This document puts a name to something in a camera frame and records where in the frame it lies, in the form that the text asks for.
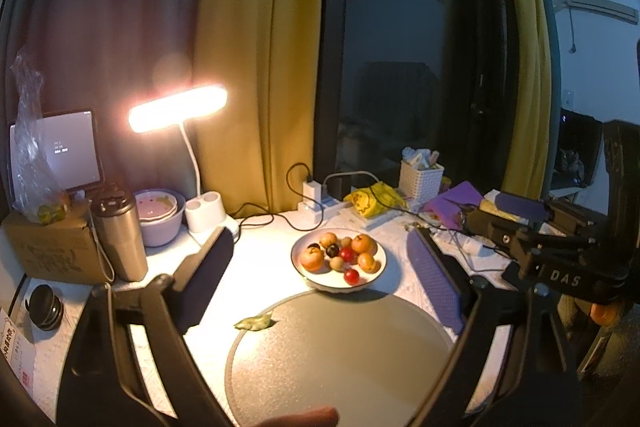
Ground small orange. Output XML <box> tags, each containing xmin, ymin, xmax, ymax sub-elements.
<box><xmin>357</xmin><ymin>253</ymin><xmax>381</xmax><ymax>274</ymax></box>

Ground red cherry tomato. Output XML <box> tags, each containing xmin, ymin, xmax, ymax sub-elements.
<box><xmin>344</xmin><ymin>269</ymin><xmax>360</xmax><ymax>286</ymax></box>
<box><xmin>340</xmin><ymin>247</ymin><xmax>355</xmax><ymax>263</ymax></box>

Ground orange with stem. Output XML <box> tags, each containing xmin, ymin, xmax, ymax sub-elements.
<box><xmin>350</xmin><ymin>234</ymin><xmax>378</xmax><ymax>256</ymax></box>

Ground red cherry tomato front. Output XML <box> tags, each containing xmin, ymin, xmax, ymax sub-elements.
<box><xmin>340</xmin><ymin>247</ymin><xmax>355</xmax><ymax>263</ymax></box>

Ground tan longan fruit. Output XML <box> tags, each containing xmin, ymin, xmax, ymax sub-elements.
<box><xmin>330</xmin><ymin>256</ymin><xmax>345</xmax><ymax>272</ymax></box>

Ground small orange kumquat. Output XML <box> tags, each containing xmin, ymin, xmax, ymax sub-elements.
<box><xmin>319</xmin><ymin>232</ymin><xmax>338</xmax><ymax>249</ymax></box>

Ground large mandarin orange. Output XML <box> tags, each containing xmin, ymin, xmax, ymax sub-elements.
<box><xmin>298</xmin><ymin>248</ymin><xmax>324</xmax><ymax>272</ymax></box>

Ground operator thumb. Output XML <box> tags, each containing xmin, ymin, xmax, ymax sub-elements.
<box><xmin>257</xmin><ymin>407</ymin><xmax>340</xmax><ymax>427</ymax></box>

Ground yellow tissue box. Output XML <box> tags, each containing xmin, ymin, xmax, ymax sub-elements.
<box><xmin>480</xmin><ymin>190</ymin><xmax>521</xmax><ymax>222</ymax></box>

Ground green curtain right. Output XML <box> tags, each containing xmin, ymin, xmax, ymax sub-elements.
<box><xmin>502</xmin><ymin>0</ymin><xmax>552</xmax><ymax>199</ymax></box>

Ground purple cloth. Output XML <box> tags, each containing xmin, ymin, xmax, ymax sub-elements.
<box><xmin>423</xmin><ymin>181</ymin><xmax>484</xmax><ymax>230</ymax></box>

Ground black stacked bowls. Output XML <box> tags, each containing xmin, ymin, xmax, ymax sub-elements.
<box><xmin>25</xmin><ymin>284</ymin><xmax>64</xmax><ymax>332</ymax></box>

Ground white woven basket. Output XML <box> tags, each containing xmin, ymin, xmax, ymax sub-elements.
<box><xmin>398</xmin><ymin>146</ymin><xmax>444</xmax><ymax>202</ymax></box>

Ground round grey placemat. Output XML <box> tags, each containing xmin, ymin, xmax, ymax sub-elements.
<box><xmin>224</xmin><ymin>291</ymin><xmax>452</xmax><ymax>426</ymax></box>

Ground cardboard box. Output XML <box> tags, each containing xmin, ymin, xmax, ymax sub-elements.
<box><xmin>2</xmin><ymin>200</ymin><xmax>115</xmax><ymax>285</ymax></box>

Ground yellow snack bag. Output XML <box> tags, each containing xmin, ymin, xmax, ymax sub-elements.
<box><xmin>344</xmin><ymin>181</ymin><xmax>408</xmax><ymax>219</ymax></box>

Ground white shallow bowl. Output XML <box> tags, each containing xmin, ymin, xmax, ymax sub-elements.
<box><xmin>291</xmin><ymin>228</ymin><xmax>387</xmax><ymax>294</ymax></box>

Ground green leaf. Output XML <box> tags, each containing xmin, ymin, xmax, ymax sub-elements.
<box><xmin>233</xmin><ymin>312</ymin><xmax>277</xmax><ymax>332</ymax></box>

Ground steel tumbler with lid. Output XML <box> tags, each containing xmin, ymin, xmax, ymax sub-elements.
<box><xmin>90</xmin><ymin>183</ymin><xmax>148</xmax><ymax>282</ymax></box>

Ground lavender mixing bowl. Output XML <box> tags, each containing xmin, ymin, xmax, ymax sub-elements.
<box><xmin>134</xmin><ymin>188</ymin><xmax>186</xmax><ymax>247</ymax></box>

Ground white power strip with charger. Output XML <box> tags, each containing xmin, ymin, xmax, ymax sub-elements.
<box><xmin>297</xmin><ymin>180</ymin><xmax>350</xmax><ymax>223</ymax></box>

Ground white lace tablecloth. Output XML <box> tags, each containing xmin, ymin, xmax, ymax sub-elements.
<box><xmin>15</xmin><ymin>215</ymin><xmax>509</xmax><ymax>421</ymax></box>

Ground white desk lamp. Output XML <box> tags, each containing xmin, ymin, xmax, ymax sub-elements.
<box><xmin>128</xmin><ymin>84</ymin><xmax>240</xmax><ymax>241</ymax></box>

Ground clear plastic bag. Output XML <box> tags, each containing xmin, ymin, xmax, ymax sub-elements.
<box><xmin>11</xmin><ymin>48</ymin><xmax>70</xmax><ymax>225</ymax></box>

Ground white air conditioner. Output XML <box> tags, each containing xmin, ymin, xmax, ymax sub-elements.
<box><xmin>552</xmin><ymin>0</ymin><xmax>639</xmax><ymax>25</ymax></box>

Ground tablet screen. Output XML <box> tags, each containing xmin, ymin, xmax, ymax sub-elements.
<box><xmin>38</xmin><ymin>109</ymin><xmax>104</xmax><ymax>192</ymax></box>

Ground yellow curtain left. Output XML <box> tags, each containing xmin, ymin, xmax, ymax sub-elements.
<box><xmin>193</xmin><ymin>0</ymin><xmax>321</xmax><ymax>216</ymax></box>

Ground blue curtain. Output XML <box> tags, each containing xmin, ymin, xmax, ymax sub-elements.
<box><xmin>1</xmin><ymin>0</ymin><xmax>198</xmax><ymax>197</ymax></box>

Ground black power cable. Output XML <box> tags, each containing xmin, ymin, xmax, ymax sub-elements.
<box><xmin>226</xmin><ymin>161</ymin><xmax>327</xmax><ymax>233</ymax></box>

